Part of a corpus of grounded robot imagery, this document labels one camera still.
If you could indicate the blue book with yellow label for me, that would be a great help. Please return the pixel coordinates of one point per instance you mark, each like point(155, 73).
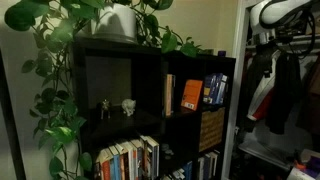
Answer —
point(208, 88)

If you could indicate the black hanging coat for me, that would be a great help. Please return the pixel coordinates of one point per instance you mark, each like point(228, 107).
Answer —
point(283, 100)

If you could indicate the white closet shelf board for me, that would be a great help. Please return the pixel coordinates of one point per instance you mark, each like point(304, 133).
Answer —
point(266, 151)

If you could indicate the metal closet rod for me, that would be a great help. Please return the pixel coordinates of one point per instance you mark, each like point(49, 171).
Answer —
point(296, 37)

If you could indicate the small purple candle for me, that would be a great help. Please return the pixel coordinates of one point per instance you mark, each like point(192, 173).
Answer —
point(222, 53)

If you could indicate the white tall book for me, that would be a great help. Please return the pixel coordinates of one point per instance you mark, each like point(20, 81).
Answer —
point(214, 163)
point(201, 168)

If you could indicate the white and red jacket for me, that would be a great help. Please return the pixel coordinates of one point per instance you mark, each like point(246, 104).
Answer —
point(263, 100)

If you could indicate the small blue book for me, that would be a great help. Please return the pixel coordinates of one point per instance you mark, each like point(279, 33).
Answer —
point(188, 170)

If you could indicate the woven storage basket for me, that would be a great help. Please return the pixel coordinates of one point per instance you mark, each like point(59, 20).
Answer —
point(211, 130)

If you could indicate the tan upright book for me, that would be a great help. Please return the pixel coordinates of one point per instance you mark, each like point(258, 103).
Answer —
point(169, 96)

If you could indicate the brass animal figurine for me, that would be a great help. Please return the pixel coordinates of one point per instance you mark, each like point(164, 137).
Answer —
point(105, 106)

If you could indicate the white spine book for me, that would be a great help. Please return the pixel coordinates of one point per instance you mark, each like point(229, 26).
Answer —
point(129, 163)

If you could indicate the small orange object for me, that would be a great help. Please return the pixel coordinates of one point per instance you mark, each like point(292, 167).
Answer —
point(299, 165)

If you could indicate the black cube bookshelf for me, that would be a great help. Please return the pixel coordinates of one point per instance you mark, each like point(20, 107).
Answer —
point(146, 86)

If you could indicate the grey blue spine book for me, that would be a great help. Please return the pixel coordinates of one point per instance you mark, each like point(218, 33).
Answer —
point(139, 163)

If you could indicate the white door frame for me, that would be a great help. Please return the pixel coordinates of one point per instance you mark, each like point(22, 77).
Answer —
point(238, 33)

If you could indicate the dark navy book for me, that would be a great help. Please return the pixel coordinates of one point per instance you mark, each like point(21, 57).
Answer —
point(207, 166)

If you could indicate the red spine book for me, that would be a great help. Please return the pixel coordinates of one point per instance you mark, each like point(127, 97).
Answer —
point(106, 170)

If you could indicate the white box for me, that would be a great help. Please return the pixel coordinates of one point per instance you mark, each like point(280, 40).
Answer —
point(300, 174)

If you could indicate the white plant pot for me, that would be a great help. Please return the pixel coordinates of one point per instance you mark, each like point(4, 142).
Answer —
point(116, 23)

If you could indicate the white elephant figurine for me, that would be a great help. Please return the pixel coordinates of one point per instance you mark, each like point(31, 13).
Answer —
point(128, 106)

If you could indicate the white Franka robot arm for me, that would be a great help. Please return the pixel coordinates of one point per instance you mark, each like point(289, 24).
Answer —
point(276, 11)

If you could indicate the grey round stone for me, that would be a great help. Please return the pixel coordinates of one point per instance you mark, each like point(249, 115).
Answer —
point(169, 152)
point(167, 157)
point(165, 146)

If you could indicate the white low book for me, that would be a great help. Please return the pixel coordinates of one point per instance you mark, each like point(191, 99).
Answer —
point(178, 174)

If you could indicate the white and purple book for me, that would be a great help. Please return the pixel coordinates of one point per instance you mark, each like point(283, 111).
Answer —
point(223, 90)

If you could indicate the brown hanging garment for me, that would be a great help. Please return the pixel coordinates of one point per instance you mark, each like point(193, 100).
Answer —
point(313, 86)

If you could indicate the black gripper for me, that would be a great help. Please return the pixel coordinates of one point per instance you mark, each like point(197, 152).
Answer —
point(264, 55)

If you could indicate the purple object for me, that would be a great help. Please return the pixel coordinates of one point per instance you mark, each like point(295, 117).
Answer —
point(313, 165)

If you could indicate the dark brown spine book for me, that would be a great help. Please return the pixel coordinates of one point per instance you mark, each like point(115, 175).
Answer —
point(145, 161)

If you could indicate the black hanging jacket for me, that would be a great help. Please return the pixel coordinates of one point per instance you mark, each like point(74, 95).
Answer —
point(248, 100)

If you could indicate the black slanted pole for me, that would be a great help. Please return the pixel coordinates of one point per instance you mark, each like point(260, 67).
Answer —
point(10, 133)

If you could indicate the green pothos plant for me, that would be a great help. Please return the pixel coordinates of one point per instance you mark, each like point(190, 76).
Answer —
point(63, 133)

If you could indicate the orange thin spine book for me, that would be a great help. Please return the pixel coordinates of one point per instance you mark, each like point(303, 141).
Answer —
point(122, 166)

